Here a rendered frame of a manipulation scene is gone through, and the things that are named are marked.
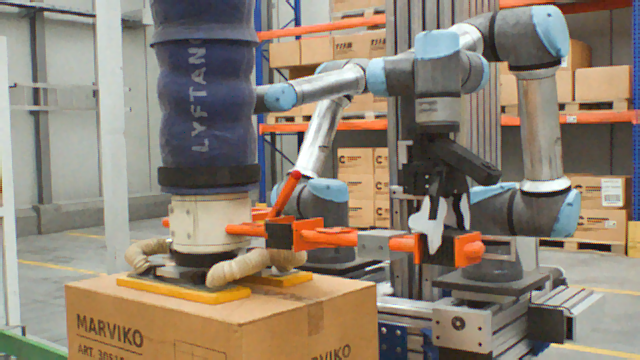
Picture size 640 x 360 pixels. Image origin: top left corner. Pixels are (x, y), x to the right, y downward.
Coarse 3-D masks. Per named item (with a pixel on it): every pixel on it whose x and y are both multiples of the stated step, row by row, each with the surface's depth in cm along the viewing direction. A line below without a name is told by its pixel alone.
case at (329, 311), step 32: (64, 288) 160; (96, 288) 153; (128, 288) 152; (256, 288) 149; (288, 288) 148; (320, 288) 147; (352, 288) 146; (96, 320) 152; (128, 320) 144; (160, 320) 136; (192, 320) 130; (224, 320) 124; (256, 320) 124; (288, 320) 130; (320, 320) 137; (352, 320) 145; (96, 352) 153; (128, 352) 145; (160, 352) 137; (192, 352) 130; (224, 352) 124; (256, 352) 124; (288, 352) 130; (320, 352) 137; (352, 352) 145
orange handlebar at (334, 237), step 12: (252, 216) 169; (264, 216) 172; (228, 228) 147; (240, 228) 145; (252, 228) 142; (336, 228) 132; (348, 228) 132; (312, 240) 132; (324, 240) 130; (336, 240) 128; (348, 240) 126; (396, 240) 119; (408, 240) 118; (468, 252) 111; (480, 252) 112
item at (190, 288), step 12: (120, 276) 157; (132, 276) 154; (144, 276) 153; (156, 276) 152; (168, 276) 152; (204, 276) 143; (132, 288) 152; (144, 288) 149; (156, 288) 146; (168, 288) 143; (180, 288) 142; (192, 288) 140; (204, 288) 139; (216, 288) 139; (228, 288) 140; (240, 288) 140; (192, 300) 138; (204, 300) 136; (216, 300) 134; (228, 300) 137
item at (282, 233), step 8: (288, 216) 142; (264, 224) 137; (272, 224) 136; (280, 224) 134; (288, 224) 133; (296, 224) 133; (304, 224) 135; (312, 224) 136; (320, 224) 138; (264, 232) 138; (272, 232) 137; (280, 232) 135; (288, 232) 133; (296, 232) 133; (272, 240) 136; (280, 240) 135; (288, 240) 134; (296, 240) 133; (272, 248) 136; (280, 248) 135; (288, 248) 133; (296, 248) 133; (304, 248) 135; (312, 248) 137
